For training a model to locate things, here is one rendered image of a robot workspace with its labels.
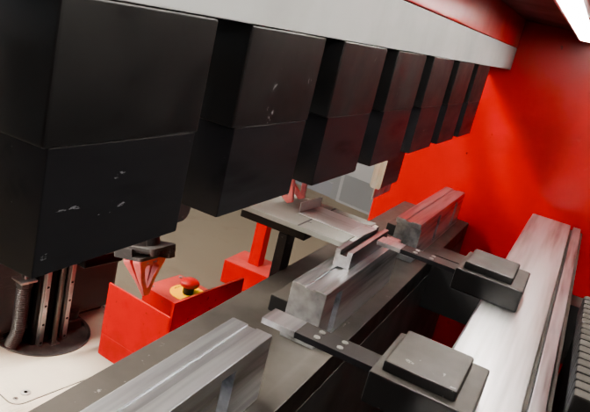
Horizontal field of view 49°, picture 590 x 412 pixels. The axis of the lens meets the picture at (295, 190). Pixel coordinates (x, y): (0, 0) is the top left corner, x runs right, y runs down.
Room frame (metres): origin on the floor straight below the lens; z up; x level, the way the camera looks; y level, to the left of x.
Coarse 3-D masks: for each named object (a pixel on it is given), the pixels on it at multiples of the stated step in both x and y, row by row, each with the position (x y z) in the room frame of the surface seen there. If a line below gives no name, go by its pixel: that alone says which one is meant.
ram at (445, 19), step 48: (144, 0) 0.40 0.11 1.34; (192, 0) 0.44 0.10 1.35; (240, 0) 0.50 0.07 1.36; (288, 0) 0.57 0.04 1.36; (336, 0) 0.66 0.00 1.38; (384, 0) 0.79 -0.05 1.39; (432, 0) 0.97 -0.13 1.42; (480, 0) 1.28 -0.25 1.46; (432, 48) 1.04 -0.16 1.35; (480, 48) 1.41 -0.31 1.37
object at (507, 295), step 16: (384, 240) 1.11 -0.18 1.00; (416, 256) 1.07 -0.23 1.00; (432, 256) 1.09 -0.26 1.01; (480, 256) 1.06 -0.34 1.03; (496, 256) 1.08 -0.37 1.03; (464, 272) 1.00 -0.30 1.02; (480, 272) 1.00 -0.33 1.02; (496, 272) 0.99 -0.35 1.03; (512, 272) 1.01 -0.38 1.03; (528, 272) 1.07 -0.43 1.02; (464, 288) 1.00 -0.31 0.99; (480, 288) 0.99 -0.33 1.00; (496, 288) 0.98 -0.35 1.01; (512, 288) 0.97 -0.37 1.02; (496, 304) 0.98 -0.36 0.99; (512, 304) 0.97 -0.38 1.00
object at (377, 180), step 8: (400, 152) 1.15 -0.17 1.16; (392, 160) 1.11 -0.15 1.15; (400, 160) 1.16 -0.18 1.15; (376, 168) 1.09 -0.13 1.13; (384, 168) 1.09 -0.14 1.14; (392, 168) 1.13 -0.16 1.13; (376, 176) 1.09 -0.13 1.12; (384, 176) 1.09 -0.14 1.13; (392, 176) 1.14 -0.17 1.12; (376, 184) 1.09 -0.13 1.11; (384, 184) 1.10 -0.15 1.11; (376, 192) 1.10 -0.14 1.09; (384, 192) 1.15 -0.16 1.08
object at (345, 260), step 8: (376, 232) 1.20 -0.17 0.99; (384, 232) 1.18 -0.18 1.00; (360, 240) 1.11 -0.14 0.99; (368, 240) 1.11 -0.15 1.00; (376, 240) 1.13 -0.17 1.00; (336, 248) 1.03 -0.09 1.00; (344, 248) 1.04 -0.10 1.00; (352, 248) 1.07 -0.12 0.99; (360, 248) 1.05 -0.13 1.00; (368, 248) 1.10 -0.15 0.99; (376, 248) 1.15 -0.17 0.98; (336, 256) 1.03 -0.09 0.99; (344, 256) 1.02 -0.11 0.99; (352, 256) 1.02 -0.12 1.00; (360, 256) 1.06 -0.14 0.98; (368, 256) 1.11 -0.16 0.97; (336, 264) 1.02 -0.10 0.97; (344, 264) 1.02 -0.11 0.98; (352, 264) 1.03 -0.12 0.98
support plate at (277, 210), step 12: (264, 204) 1.17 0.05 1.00; (276, 204) 1.19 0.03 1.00; (288, 204) 1.21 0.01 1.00; (264, 216) 1.12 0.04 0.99; (276, 216) 1.12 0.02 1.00; (288, 216) 1.13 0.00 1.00; (300, 216) 1.15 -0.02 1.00; (348, 216) 1.22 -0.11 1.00; (300, 228) 1.09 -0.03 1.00; (312, 228) 1.09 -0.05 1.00; (324, 228) 1.11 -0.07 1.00; (324, 240) 1.07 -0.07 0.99; (336, 240) 1.07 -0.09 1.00; (348, 240) 1.08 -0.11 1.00
